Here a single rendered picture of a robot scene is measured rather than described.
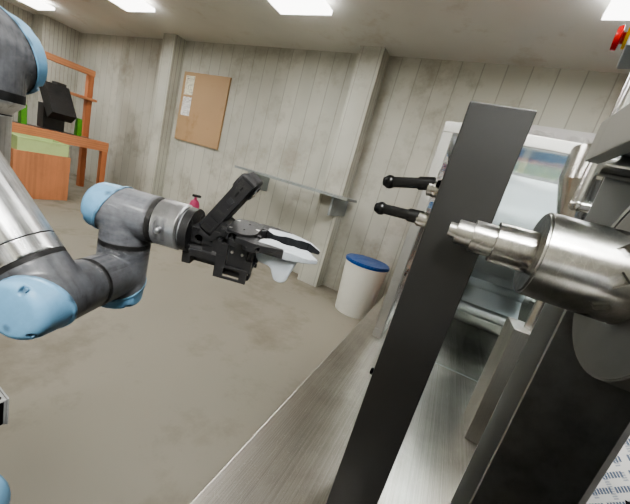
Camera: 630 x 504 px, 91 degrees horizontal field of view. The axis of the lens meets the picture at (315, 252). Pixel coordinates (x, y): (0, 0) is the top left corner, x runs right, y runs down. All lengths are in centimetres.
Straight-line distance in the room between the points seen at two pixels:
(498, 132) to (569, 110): 368
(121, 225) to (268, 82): 465
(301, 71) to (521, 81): 260
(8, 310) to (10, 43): 40
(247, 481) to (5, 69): 70
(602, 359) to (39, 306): 51
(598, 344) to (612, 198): 15
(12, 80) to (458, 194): 65
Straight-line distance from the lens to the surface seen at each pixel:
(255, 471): 59
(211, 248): 52
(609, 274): 26
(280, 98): 489
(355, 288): 342
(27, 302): 46
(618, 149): 32
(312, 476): 61
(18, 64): 71
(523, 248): 27
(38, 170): 601
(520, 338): 75
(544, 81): 405
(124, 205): 54
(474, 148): 31
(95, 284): 51
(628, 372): 27
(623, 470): 26
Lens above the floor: 134
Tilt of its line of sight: 13 degrees down
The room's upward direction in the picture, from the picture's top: 16 degrees clockwise
